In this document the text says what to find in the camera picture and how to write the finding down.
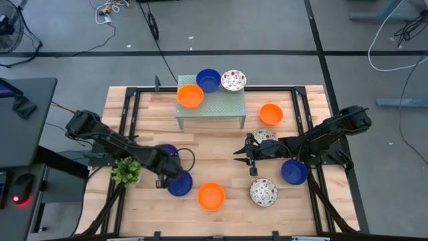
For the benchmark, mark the black desk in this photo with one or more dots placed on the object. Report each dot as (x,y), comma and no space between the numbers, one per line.
(30,140)

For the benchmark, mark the grey table foot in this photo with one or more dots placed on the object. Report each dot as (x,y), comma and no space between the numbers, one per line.
(401,102)
(374,16)

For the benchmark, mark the small green potted plant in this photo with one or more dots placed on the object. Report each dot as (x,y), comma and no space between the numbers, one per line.
(126,171)

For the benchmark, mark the orange plastic mini bowl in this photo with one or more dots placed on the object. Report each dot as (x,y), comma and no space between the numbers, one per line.
(190,96)
(211,196)
(271,114)

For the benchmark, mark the black aluminium table frame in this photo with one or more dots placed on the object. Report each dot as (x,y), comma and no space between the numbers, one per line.
(267,89)

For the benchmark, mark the black computer mouse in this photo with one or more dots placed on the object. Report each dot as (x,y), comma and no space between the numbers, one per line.
(21,187)

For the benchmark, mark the blue plastic mini bowl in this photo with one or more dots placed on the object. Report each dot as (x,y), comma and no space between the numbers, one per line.
(208,80)
(294,172)
(172,149)
(184,185)

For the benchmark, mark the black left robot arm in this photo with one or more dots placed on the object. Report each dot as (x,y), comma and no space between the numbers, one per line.
(110,140)

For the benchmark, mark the black and blue desk device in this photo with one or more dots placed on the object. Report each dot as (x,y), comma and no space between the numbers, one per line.
(24,107)

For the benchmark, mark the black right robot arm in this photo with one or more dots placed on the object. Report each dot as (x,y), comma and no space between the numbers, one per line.
(321,134)

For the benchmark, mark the black floor fan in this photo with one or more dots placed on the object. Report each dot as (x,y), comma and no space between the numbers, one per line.
(8,33)

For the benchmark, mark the white power strip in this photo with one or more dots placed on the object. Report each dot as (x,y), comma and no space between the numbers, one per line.
(107,18)

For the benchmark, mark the grey mouse table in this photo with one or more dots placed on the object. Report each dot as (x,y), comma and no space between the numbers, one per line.
(13,224)

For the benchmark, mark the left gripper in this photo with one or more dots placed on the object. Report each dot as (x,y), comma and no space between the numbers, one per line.
(167,165)

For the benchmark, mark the green metal mesh shelf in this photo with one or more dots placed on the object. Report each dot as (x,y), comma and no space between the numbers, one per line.
(220,105)

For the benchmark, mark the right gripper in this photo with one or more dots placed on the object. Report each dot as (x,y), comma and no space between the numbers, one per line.
(264,149)

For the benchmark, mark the white floral mini bowl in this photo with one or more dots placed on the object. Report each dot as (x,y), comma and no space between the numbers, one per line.
(264,134)
(263,192)
(233,80)

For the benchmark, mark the black desk foot bar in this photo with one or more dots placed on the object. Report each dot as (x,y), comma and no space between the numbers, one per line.
(63,162)

